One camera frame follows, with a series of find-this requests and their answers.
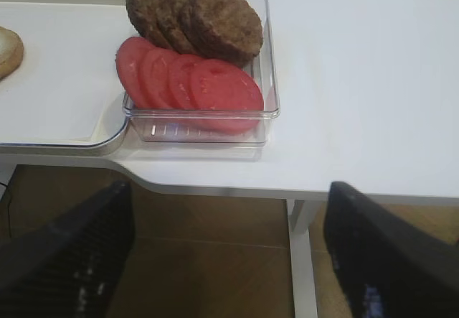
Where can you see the red tomato slice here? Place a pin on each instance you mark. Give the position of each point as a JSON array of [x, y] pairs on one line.
[[219, 86], [154, 77], [128, 59], [179, 72]]

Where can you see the bun half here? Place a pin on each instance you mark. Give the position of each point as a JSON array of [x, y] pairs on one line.
[[12, 52]]

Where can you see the middle brown meat patty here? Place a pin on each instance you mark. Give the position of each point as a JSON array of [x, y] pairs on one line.
[[167, 14]]

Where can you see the leftmost red tomato slice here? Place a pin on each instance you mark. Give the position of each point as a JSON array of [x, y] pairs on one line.
[[128, 59]]

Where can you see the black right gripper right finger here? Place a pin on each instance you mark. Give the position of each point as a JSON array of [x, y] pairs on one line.
[[385, 266]]

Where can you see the white table leg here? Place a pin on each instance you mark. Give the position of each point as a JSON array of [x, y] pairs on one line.
[[301, 214]]

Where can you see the brown meat patty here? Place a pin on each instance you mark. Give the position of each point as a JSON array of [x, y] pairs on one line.
[[228, 30], [167, 14], [142, 15]]

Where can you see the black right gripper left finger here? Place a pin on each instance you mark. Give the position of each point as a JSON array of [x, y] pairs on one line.
[[71, 266]]

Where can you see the right brown meat patty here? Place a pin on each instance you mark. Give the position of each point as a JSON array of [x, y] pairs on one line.
[[228, 30]]

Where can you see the clear patty tomato container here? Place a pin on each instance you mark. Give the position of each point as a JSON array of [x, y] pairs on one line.
[[218, 127]]

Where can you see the front red tomato slice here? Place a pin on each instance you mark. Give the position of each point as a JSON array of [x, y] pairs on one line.
[[219, 86]]

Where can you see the left brown meat patty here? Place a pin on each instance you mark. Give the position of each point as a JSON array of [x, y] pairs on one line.
[[142, 15]]

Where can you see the white rectangular metal tray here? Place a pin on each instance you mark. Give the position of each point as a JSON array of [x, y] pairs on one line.
[[66, 92]]

